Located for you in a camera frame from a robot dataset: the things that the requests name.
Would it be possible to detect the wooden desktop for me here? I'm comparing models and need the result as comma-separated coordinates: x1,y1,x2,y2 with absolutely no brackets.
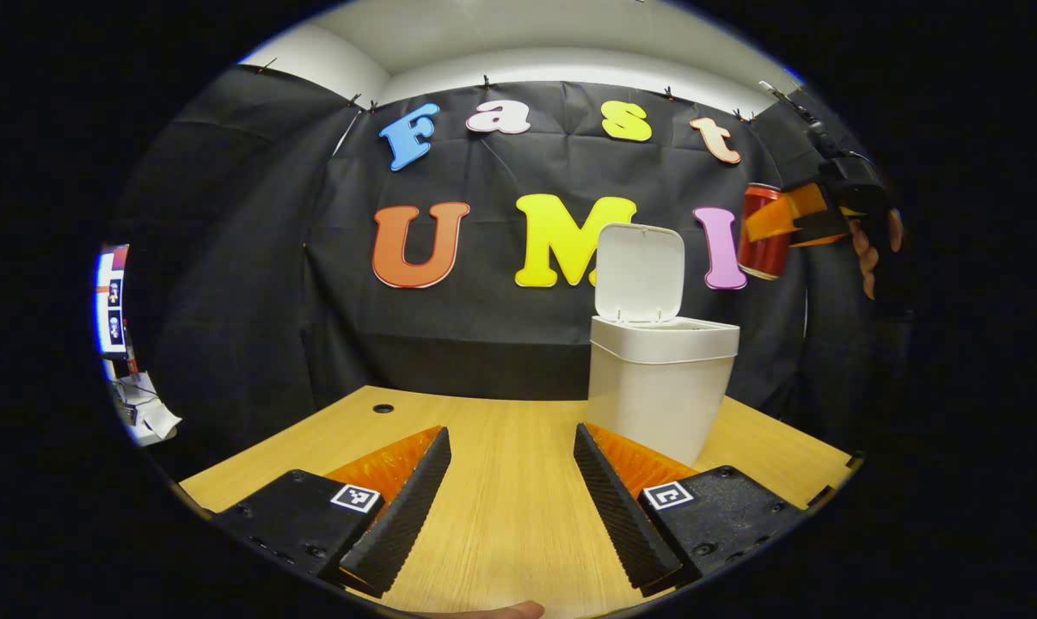
179,385,863,619

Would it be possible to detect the white desktop garbage bin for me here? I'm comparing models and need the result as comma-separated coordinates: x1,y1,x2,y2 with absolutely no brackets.
586,222,741,467

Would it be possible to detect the computer monitor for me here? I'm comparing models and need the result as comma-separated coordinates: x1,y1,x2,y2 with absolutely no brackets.
95,245,132,358

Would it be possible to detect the white paper clutter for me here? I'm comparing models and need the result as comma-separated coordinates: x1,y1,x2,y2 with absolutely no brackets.
110,370,182,448

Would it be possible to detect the red pop can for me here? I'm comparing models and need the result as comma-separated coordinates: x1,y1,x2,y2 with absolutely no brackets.
736,183,795,281

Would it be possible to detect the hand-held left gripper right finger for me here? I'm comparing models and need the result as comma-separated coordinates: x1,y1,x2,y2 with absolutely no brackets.
573,421,807,597

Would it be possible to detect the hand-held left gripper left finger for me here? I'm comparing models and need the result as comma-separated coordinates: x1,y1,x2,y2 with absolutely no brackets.
213,427,452,598

